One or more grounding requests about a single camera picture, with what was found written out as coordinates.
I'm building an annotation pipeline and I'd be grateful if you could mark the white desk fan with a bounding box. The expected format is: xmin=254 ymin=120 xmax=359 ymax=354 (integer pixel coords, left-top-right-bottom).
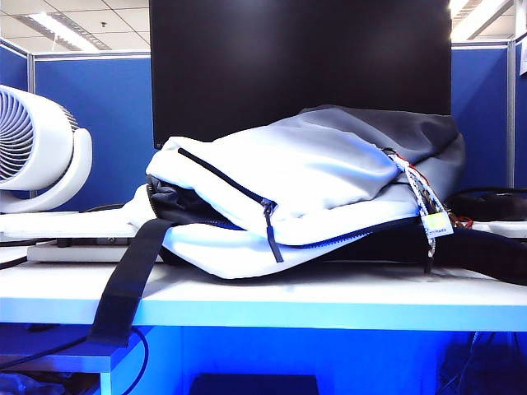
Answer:
xmin=0 ymin=84 xmax=94 ymax=214

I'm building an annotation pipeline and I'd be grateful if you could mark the white thin flat board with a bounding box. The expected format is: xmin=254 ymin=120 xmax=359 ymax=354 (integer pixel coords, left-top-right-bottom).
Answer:
xmin=0 ymin=210 xmax=141 ymax=242

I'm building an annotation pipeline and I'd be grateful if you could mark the blue office partition panel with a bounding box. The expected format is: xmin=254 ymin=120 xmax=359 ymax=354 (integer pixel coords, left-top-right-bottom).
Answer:
xmin=450 ymin=45 xmax=511 ymax=202
xmin=0 ymin=39 xmax=30 ymax=94
xmin=34 ymin=55 xmax=154 ymax=211
xmin=514 ymin=40 xmax=527 ymax=190

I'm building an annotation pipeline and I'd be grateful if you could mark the white under-desk shelf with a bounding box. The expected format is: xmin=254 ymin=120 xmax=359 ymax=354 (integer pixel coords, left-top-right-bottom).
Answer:
xmin=0 ymin=328 xmax=143 ymax=395

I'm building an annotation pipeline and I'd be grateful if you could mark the under-desk cable bundle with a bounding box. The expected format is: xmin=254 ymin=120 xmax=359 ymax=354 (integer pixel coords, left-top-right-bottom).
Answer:
xmin=438 ymin=331 xmax=527 ymax=395

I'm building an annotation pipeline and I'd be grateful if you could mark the white braided cord lanyard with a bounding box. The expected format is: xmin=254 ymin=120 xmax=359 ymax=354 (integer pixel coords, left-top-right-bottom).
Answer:
xmin=386 ymin=150 xmax=440 ymax=260

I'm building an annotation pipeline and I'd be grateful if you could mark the white rounded flat slab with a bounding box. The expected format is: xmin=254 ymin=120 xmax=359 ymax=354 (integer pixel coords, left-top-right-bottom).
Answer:
xmin=473 ymin=221 xmax=527 ymax=239

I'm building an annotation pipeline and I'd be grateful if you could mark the gray and white backpack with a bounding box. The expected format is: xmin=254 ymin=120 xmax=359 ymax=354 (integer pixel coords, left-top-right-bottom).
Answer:
xmin=88 ymin=105 xmax=527 ymax=351

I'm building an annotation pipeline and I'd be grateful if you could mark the ceiling light panel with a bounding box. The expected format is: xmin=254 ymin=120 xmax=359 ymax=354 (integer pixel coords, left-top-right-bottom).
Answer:
xmin=24 ymin=12 xmax=102 ymax=53
xmin=450 ymin=0 xmax=515 ymax=39

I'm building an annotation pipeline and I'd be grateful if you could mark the white long flat slab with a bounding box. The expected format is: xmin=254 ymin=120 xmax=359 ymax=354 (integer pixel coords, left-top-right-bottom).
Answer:
xmin=27 ymin=241 xmax=166 ymax=264

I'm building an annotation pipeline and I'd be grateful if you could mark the black under-desk cable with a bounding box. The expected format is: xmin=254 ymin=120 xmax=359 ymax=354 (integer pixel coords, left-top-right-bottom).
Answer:
xmin=0 ymin=324 xmax=150 ymax=395

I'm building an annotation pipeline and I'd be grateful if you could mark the black computer monitor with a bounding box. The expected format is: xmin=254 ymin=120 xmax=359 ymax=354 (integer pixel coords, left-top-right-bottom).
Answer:
xmin=148 ymin=0 xmax=453 ymax=151

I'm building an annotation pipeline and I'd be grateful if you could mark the white paper sheet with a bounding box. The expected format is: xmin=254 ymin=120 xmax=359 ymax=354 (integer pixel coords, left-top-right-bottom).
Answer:
xmin=519 ymin=22 xmax=527 ymax=77

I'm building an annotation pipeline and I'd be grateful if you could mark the black under-desk box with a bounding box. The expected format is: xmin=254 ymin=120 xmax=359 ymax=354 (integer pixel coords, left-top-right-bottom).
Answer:
xmin=191 ymin=374 xmax=320 ymax=395

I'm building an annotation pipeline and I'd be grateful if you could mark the translucent label tag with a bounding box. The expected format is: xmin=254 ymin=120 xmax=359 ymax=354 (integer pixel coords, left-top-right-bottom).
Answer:
xmin=420 ymin=210 xmax=454 ymax=239

